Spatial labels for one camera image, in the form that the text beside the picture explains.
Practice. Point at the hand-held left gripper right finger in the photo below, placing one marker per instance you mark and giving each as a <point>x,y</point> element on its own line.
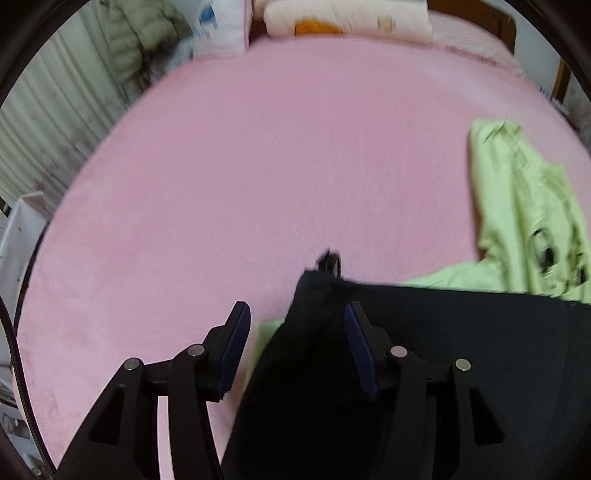
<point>360,350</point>

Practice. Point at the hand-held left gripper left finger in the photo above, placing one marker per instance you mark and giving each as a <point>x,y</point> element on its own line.
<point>235,341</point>

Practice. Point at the green and black jacket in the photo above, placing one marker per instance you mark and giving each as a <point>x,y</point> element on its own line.
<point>508,194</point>

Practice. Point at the pink bed sheet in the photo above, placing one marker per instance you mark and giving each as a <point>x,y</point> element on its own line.
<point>231,161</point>

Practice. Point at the white plastic cabinet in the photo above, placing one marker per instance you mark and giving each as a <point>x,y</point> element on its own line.
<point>18,240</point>

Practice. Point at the white pleated curtain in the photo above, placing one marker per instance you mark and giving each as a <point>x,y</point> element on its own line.
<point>46,115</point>

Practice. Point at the white pillow blue print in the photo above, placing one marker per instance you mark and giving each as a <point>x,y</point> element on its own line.
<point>217,27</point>

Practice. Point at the beige puffer jacket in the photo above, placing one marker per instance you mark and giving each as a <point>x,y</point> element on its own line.
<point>138,37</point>

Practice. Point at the pink pillow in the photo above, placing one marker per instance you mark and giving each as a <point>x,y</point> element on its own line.
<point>461,39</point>

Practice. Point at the cream pillow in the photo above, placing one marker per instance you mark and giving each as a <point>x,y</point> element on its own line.
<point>360,18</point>

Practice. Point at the wooden headboard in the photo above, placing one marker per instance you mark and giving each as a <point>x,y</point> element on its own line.
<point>489,18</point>

